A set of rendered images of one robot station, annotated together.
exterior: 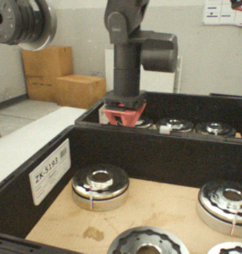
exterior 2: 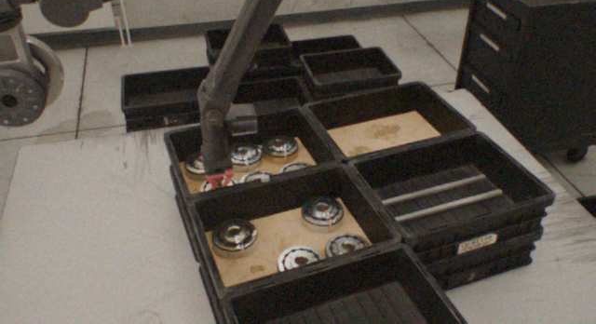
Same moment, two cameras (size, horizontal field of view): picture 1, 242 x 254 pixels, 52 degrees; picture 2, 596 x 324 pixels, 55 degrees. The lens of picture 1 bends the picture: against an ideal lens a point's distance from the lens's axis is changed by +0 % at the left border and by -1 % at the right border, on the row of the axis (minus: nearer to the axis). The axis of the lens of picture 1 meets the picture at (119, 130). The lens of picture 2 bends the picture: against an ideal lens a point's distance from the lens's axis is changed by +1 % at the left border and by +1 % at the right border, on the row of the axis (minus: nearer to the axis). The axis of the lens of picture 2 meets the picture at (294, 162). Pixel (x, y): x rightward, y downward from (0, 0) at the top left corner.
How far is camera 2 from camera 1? 0.95 m
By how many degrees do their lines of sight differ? 33
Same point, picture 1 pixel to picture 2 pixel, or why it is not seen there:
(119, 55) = (212, 131)
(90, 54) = not seen: outside the picture
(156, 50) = (242, 122)
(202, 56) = not seen: outside the picture
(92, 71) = not seen: outside the picture
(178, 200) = (289, 223)
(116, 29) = (214, 119)
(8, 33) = (30, 115)
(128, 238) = (284, 259)
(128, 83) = (223, 149)
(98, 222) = (253, 261)
